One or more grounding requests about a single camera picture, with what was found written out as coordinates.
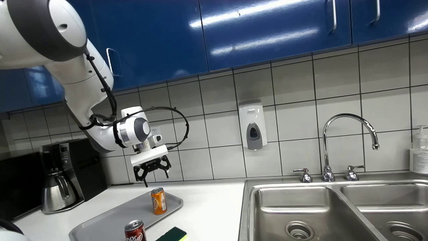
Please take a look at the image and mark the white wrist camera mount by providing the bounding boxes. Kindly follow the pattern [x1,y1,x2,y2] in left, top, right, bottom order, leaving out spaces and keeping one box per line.
[132,134,169,166]

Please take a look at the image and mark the grey plastic tray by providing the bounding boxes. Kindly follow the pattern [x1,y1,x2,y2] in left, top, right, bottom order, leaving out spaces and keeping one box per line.
[69,193,184,241]

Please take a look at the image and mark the stainless steel double sink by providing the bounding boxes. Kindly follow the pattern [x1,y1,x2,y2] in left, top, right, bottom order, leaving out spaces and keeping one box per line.
[239,179,428,241]

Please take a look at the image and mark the white wall soap dispenser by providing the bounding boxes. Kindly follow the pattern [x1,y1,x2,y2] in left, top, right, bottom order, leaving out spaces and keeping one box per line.
[240,103,268,150]

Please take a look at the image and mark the steel coffee carafe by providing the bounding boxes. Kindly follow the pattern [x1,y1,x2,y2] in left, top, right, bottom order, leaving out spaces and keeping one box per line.
[43,171,81,214]

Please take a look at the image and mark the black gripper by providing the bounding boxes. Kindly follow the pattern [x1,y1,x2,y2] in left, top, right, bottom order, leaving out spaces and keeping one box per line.
[134,155,172,186]

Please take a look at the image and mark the black microwave oven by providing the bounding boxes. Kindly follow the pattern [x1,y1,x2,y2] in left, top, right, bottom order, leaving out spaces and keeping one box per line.
[0,153,45,221]

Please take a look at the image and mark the blue upper cabinets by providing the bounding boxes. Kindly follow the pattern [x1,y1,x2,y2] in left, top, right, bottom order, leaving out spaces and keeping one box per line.
[0,0,428,111]

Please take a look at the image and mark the chrome gooseneck faucet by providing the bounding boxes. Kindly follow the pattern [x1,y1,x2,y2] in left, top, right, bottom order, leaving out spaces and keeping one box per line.
[321,112,380,182]

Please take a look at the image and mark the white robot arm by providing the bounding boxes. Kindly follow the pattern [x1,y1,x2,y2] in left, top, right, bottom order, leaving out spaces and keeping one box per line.
[0,0,172,182]

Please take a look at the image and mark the right chrome tap handle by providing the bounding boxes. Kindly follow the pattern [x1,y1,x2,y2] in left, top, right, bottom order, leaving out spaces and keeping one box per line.
[344,165,363,181]

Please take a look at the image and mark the orange soda can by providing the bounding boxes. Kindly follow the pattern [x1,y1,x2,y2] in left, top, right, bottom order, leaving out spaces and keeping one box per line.
[152,187,168,214]

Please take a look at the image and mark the black coffee maker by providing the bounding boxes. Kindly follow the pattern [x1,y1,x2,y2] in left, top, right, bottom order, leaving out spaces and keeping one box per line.
[41,135,109,214]

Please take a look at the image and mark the red Dr Pepper can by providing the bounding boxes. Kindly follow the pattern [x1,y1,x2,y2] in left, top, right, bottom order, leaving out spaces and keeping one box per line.
[125,220,146,241]

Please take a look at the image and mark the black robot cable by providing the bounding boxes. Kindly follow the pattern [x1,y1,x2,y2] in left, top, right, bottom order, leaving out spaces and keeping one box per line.
[78,52,192,151]

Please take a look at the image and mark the chrome tap handle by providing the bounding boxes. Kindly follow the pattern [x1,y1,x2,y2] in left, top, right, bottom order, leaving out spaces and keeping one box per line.
[344,165,363,181]
[295,167,313,183]

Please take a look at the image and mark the clear soap pump bottle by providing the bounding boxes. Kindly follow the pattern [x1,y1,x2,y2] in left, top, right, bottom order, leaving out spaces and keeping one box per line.
[410,126,428,174]

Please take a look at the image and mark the green yellow sponge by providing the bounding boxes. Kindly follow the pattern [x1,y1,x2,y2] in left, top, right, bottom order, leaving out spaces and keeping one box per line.
[157,226,188,241]

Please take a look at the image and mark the left chrome tap handle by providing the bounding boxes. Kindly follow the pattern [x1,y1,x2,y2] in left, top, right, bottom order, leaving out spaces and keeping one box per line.
[295,167,313,183]

